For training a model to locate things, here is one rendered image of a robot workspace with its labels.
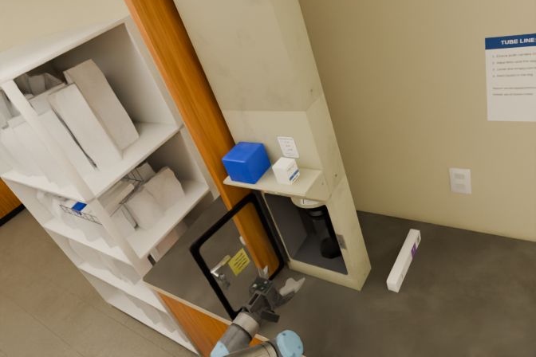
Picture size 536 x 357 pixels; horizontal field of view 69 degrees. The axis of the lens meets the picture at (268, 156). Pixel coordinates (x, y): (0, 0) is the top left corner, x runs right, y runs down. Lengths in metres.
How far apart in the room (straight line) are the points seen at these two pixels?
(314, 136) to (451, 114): 0.52
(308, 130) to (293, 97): 0.11
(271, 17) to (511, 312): 1.14
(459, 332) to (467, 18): 0.94
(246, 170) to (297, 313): 0.63
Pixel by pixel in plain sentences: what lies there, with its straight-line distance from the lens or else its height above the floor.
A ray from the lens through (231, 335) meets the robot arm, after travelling 1.21.
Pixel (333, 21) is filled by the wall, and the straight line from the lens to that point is 1.43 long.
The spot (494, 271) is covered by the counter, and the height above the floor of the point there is 0.94.
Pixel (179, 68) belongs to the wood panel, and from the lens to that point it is 1.23.
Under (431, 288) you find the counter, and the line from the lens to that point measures 1.55.
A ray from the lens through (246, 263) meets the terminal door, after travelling 1.50.
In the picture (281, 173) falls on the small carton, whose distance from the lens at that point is 1.15.
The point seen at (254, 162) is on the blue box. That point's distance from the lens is 1.20.
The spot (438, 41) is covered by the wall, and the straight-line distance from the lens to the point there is 1.34.
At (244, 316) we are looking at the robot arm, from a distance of 1.23.
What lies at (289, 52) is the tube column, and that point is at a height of 1.88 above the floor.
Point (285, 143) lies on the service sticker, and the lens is 1.18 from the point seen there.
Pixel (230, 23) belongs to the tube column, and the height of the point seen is 1.97.
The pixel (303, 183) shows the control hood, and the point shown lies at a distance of 1.15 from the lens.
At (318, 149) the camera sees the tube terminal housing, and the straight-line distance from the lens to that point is 1.14.
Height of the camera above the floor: 2.18
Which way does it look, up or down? 30 degrees down
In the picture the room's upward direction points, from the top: 21 degrees counter-clockwise
